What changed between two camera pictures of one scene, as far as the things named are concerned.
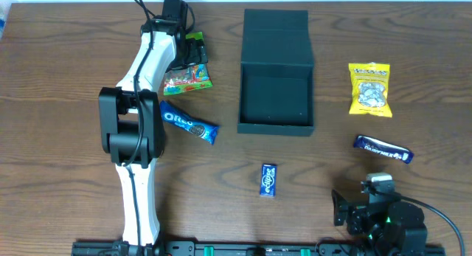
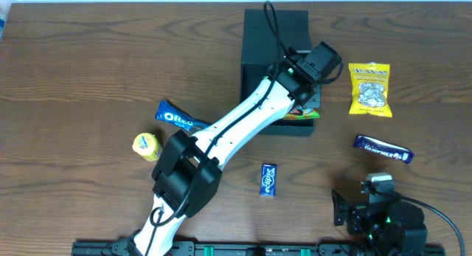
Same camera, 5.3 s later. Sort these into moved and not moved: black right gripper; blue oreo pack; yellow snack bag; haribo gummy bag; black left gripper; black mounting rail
Moved: black left gripper; haribo gummy bag
Not moved: black right gripper; black mounting rail; yellow snack bag; blue oreo pack
